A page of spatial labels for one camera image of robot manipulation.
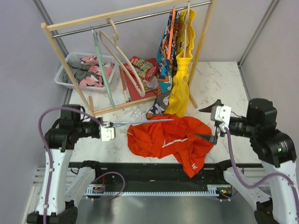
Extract blue wire hanger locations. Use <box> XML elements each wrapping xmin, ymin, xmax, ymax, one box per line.
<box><xmin>114</xmin><ymin>119</ymin><xmax>174</xmax><ymax>127</ymax></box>

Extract orange shorts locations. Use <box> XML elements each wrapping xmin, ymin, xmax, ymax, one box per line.
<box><xmin>127</xmin><ymin>114</ymin><xmax>213</xmax><ymax>178</ymax></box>

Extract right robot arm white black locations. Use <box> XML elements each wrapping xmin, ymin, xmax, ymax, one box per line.
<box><xmin>197</xmin><ymin>98</ymin><xmax>299</xmax><ymax>224</ymax></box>

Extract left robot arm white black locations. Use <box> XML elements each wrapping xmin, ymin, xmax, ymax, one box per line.
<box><xmin>26</xmin><ymin>105</ymin><xmax>116</xmax><ymax>224</ymax></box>

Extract yellow shorts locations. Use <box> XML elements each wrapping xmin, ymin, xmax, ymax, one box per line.
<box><xmin>165</xmin><ymin>9</ymin><xmax>196</xmax><ymax>118</ymax></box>

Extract mint green plastic hanger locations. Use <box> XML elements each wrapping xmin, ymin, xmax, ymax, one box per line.
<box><xmin>91</xmin><ymin>29</ymin><xmax>115</xmax><ymax>108</ymax></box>

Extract colourful patterned shorts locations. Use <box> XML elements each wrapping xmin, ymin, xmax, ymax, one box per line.
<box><xmin>146</xmin><ymin>12</ymin><xmax>179</xmax><ymax>119</ymax></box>

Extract light wooden hanger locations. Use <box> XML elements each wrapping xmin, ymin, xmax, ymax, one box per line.
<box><xmin>99</xmin><ymin>18</ymin><xmax>145</xmax><ymax>97</ymax></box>

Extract orange plastic hanger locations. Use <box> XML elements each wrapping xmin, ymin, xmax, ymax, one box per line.
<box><xmin>167</xmin><ymin>6</ymin><xmax>176</xmax><ymax>60</ymax></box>

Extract wooden hanger with yellow shorts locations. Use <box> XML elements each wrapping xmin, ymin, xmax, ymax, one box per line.
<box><xmin>183</xmin><ymin>1</ymin><xmax>191</xmax><ymax>58</ymax></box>

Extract large red book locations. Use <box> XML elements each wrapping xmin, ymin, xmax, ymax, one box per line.
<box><xmin>120</xmin><ymin>57</ymin><xmax>159</xmax><ymax>102</ymax></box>

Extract small illustrated booklet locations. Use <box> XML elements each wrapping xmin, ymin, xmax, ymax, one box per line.
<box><xmin>142</xmin><ymin>76</ymin><xmax>159</xmax><ymax>92</ymax></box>

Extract grey garment in basket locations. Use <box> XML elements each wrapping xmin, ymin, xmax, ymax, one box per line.
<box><xmin>67</xmin><ymin>62</ymin><xmax>91</xmax><ymax>83</ymax></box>

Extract white plastic laundry basket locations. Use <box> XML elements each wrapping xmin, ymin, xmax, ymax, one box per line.
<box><xmin>54</xmin><ymin>52</ymin><xmax>119</xmax><ymax>92</ymax></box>

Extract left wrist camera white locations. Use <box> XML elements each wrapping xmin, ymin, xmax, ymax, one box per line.
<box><xmin>100</xmin><ymin>122</ymin><xmax>116</xmax><ymax>142</ymax></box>

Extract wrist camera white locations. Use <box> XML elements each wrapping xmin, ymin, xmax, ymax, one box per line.
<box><xmin>210</xmin><ymin>105</ymin><xmax>232</xmax><ymax>133</ymax></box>
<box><xmin>100</xmin><ymin>122</ymin><xmax>116</xmax><ymax>142</ymax></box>

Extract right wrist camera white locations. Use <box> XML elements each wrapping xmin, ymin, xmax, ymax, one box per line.
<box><xmin>210</xmin><ymin>105</ymin><xmax>232</xmax><ymax>133</ymax></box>

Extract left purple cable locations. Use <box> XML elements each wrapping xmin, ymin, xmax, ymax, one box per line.
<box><xmin>37</xmin><ymin>106</ymin><xmax>103</xmax><ymax>224</ymax></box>

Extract aluminium corner post left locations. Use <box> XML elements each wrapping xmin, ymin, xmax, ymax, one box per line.
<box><xmin>32</xmin><ymin>0</ymin><xmax>72</xmax><ymax>104</ymax></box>

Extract aluminium corner post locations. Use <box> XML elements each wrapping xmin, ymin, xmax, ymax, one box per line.
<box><xmin>32</xmin><ymin>0</ymin><xmax>72</xmax><ymax>104</ymax></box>
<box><xmin>237</xmin><ymin>0</ymin><xmax>280</xmax><ymax>69</ymax></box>

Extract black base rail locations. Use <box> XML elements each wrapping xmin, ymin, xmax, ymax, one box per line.
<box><xmin>67</xmin><ymin>162</ymin><xmax>263</xmax><ymax>193</ymax></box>

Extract white slotted cable duct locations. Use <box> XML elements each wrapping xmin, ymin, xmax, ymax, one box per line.
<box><xmin>84</xmin><ymin>186</ymin><xmax>219</xmax><ymax>197</ymax></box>

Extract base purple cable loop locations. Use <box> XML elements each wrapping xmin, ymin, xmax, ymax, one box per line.
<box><xmin>86</xmin><ymin>171</ymin><xmax>127</xmax><ymax>202</ymax></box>

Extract aluminium corner post right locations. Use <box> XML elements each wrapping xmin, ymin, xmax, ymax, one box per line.
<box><xmin>237</xmin><ymin>0</ymin><xmax>280</xmax><ymax>69</ymax></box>

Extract metal hanging rail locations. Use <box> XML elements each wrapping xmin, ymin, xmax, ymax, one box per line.
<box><xmin>52</xmin><ymin>1</ymin><xmax>212</xmax><ymax>39</ymax></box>

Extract wooden clothes rack frame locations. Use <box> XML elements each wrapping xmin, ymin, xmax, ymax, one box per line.
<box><xmin>41</xmin><ymin>0</ymin><xmax>216</xmax><ymax>116</ymax></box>

